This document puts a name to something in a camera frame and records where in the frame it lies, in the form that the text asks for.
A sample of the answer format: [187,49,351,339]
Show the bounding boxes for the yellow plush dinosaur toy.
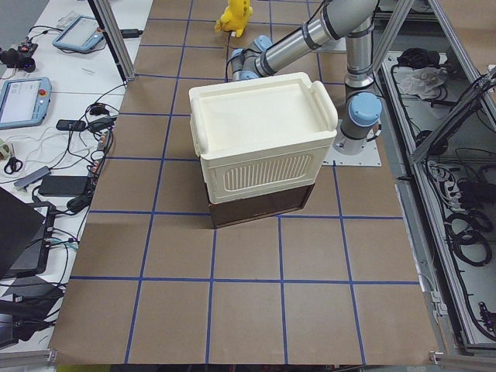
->
[214,0,253,38]

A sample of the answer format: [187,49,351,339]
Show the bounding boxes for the scissors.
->
[3,156,23,175]

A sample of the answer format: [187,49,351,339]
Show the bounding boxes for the black power brick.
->
[38,175,88,197]

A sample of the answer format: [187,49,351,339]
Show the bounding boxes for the cream plastic storage cabinet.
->
[189,73,338,204]

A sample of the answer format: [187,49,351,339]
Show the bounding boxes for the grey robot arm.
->
[229,1,378,89]

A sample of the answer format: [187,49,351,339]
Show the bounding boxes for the near blue teach pendant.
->
[1,77,52,129]

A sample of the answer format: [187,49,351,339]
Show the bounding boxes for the dark brown wooden drawer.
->
[208,184,315,229]

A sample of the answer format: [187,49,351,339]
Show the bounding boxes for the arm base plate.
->
[322,133,382,167]

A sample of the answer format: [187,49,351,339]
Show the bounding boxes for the black laptop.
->
[1,189,55,279]

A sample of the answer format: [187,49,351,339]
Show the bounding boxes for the blue teach pendant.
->
[1,77,52,129]
[52,15,104,54]

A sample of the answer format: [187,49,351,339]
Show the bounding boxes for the aluminium frame post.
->
[88,0,135,83]

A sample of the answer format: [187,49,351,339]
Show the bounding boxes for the far blue teach pendant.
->
[52,15,104,54]

